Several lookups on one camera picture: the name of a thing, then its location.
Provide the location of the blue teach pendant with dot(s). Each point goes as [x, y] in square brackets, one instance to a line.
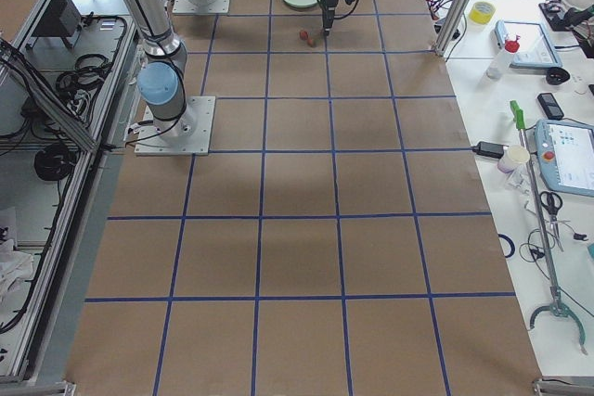
[536, 51]
[565, 156]

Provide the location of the yellow tape roll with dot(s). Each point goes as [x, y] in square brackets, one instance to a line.
[481, 12]

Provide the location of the black power adapter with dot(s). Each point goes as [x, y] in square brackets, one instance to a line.
[489, 150]

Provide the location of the clear bottle red cap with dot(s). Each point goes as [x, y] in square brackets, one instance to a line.
[501, 62]

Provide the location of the black scissors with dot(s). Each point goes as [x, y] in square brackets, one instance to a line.
[552, 203]

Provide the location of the paper cup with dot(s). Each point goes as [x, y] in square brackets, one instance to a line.
[513, 158]

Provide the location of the long reacher grabber tool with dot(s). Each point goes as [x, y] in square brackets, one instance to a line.
[557, 308]

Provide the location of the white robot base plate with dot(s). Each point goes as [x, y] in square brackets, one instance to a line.
[191, 134]

